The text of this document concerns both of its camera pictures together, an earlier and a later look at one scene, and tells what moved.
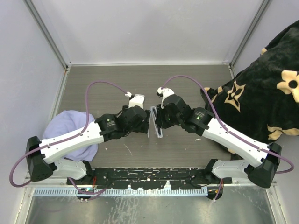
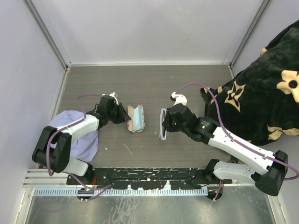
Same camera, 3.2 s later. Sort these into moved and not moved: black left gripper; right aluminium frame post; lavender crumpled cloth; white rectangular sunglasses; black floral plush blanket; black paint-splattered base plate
Moved: white rectangular sunglasses; black left gripper
Not moved: right aluminium frame post; black paint-splattered base plate; black floral plush blanket; lavender crumpled cloth
